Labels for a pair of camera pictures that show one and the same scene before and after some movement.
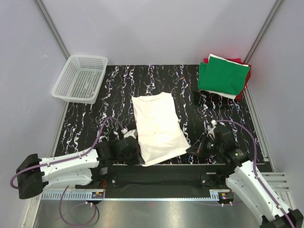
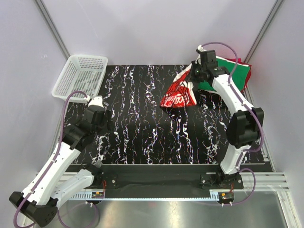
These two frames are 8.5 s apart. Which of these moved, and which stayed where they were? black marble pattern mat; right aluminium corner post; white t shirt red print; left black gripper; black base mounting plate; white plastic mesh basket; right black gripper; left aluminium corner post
Moved: left black gripper; white t shirt red print; right black gripper
Stayed: black marble pattern mat; black base mounting plate; white plastic mesh basket; right aluminium corner post; left aluminium corner post
